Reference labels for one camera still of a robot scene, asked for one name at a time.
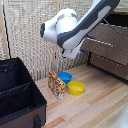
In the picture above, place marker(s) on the yellow bowl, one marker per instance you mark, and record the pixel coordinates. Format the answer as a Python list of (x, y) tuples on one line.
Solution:
[(76, 87)]

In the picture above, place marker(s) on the colourful patterned snack box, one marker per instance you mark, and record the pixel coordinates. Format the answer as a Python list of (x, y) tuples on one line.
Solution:
[(56, 85)]

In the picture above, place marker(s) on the dark brown drawer cabinet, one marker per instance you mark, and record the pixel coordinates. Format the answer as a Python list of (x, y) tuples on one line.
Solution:
[(123, 18)]

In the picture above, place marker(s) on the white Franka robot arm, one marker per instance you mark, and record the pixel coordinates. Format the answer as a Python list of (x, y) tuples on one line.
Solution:
[(66, 28)]

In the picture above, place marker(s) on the beige woven folding screen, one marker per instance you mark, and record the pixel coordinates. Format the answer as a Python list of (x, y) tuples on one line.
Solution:
[(23, 36)]

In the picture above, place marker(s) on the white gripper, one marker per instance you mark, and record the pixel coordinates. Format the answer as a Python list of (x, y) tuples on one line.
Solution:
[(71, 52)]

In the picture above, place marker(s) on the black fabric storage box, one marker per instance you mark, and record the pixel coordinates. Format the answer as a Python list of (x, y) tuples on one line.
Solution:
[(18, 91)]

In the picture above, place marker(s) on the blue bowl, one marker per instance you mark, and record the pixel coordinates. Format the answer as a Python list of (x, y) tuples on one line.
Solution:
[(65, 77)]

